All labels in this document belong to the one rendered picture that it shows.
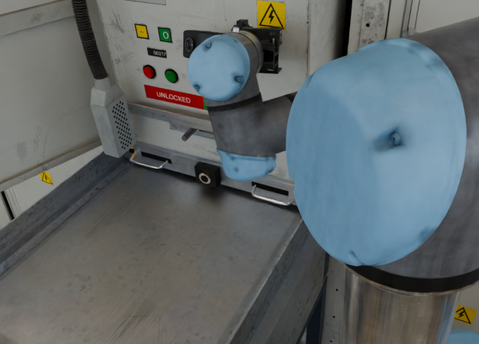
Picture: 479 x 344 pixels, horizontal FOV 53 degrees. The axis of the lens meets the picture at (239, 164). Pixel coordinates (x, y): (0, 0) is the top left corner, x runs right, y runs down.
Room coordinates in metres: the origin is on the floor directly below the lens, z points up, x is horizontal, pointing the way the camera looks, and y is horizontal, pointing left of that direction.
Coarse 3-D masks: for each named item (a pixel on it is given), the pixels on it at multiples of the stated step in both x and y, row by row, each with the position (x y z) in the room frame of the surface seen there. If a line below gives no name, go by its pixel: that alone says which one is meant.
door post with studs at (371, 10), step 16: (368, 0) 0.93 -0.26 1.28; (384, 0) 0.92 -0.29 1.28; (352, 16) 0.95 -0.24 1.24; (368, 16) 0.93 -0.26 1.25; (384, 16) 0.91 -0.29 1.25; (352, 32) 0.95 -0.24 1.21; (368, 32) 0.93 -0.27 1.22; (352, 48) 0.94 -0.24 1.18; (336, 288) 0.93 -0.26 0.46; (336, 304) 0.93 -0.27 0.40; (336, 320) 0.92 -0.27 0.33; (336, 336) 0.92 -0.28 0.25
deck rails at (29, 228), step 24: (96, 168) 1.01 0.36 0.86; (120, 168) 1.06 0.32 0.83; (48, 192) 0.88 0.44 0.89; (72, 192) 0.93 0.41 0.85; (96, 192) 0.96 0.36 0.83; (24, 216) 0.81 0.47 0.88; (48, 216) 0.86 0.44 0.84; (0, 240) 0.75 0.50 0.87; (24, 240) 0.79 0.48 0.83; (288, 240) 0.76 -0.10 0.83; (0, 264) 0.72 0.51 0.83; (288, 264) 0.68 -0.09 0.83; (264, 288) 0.58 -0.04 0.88; (264, 312) 0.57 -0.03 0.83; (240, 336) 0.50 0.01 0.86
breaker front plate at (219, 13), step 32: (192, 0) 0.95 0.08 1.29; (224, 0) 0.92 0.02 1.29; (256, 0) 0.89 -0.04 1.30; (288, 0) 0.86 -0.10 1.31; (128, 32) 1.04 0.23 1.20; (224, 32) 0.92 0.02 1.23; (288, 32) 0.86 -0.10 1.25; (128, 64) 1.06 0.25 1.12; (160, 64) 1.01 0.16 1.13; (288, 64) 0.86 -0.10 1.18; (128, 96) 1.07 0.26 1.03; (160, 128) 1.04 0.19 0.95
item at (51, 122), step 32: (0, 0) 1.08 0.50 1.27; (32, 0) 1.13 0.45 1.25; (64, 0) 1.16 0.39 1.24; (0, 32) 1.05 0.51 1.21; (32, 32) 1.11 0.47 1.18; (64, 32) 1.17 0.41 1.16; (96, 32) 1.23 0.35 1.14; (0, 64) 1.05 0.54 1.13; (32, 64) 1.10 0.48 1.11; (64, 64) 1.15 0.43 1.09; (0, 96) 1.04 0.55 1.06; (32, 96) 1.08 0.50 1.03; (64, 96) 1.14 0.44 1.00; (0, 128) 1.02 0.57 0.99; (32, 128) 1.07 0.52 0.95; (64, 128) 1.12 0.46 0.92; (96, 128) 1.18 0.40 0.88; (0, 160) 1.00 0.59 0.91; (32, 160) 1.05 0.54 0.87; (64, 160) 1.08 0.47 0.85
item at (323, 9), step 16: (96, 0) 1.07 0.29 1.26; (320, 0) 0.88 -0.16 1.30; (336, 0) 0.97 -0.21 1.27; (320, 16) 0.89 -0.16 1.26; (336, 16) 0.98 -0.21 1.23; (320, 32) 0.89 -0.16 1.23; (336, 32) 0.99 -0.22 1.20; (320, 48) 0.90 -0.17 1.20; (336, 48) 1.00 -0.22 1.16; (112, 64) 1.08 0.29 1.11; (320, 64) 0.90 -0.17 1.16
